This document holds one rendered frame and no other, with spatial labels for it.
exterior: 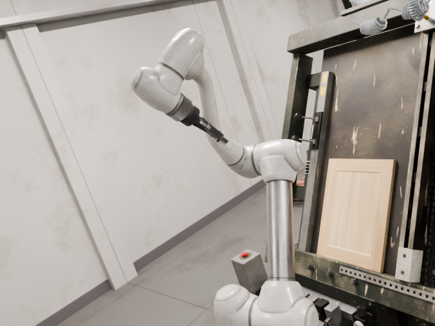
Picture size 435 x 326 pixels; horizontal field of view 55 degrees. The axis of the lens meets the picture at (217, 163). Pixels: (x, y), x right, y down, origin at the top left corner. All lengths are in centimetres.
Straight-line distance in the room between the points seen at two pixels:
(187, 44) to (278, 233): 75
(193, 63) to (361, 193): 103
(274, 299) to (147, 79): 86
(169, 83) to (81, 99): 349
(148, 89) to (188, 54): 17
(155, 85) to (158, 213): 392
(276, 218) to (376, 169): 60
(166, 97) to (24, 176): 328
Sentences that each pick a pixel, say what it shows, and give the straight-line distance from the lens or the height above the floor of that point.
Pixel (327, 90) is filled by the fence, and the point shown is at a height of 162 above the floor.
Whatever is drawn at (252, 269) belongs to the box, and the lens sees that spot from 224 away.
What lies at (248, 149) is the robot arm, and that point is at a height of 156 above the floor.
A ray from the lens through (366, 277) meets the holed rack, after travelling 194.
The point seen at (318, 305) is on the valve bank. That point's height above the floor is 77.
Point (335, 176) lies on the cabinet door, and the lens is 213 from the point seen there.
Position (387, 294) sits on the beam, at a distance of 189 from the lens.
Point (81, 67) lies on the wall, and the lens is 488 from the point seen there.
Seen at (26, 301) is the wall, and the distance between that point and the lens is 465.
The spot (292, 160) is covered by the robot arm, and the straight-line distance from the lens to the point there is 161.
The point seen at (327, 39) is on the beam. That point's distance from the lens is 231.
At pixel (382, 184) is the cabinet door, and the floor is 121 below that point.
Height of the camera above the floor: 191
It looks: 12 degrees down
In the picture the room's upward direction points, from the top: 19 degrees counter-clockwise
